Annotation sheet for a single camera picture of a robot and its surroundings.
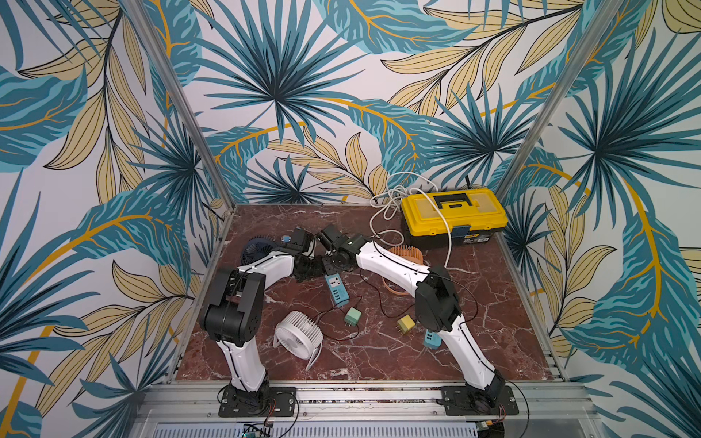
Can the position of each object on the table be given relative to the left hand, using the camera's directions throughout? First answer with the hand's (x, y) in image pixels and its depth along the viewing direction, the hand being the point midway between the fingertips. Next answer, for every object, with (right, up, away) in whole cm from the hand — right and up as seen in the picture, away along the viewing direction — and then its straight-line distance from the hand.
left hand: (320, 271), depth 96 cm
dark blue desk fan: (-21, +9, -3) cm, 23 cm away
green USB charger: (+11, -13, -10) cm, 20 cm away
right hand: (+4, +3, -2) cm, 5 cm away
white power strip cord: (+27, +27, +18) cm, 42 cm away
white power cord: (+40, +25, +1) cm, 47 cm away
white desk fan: (-3, -14, -24) cm, 28 cm away
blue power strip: (+6, -5, -4) cm, 9 cm away
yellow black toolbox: (+55, +20, 0) cm, 58 cm away
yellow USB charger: (+28, -14, -12) cm, 33 cm away
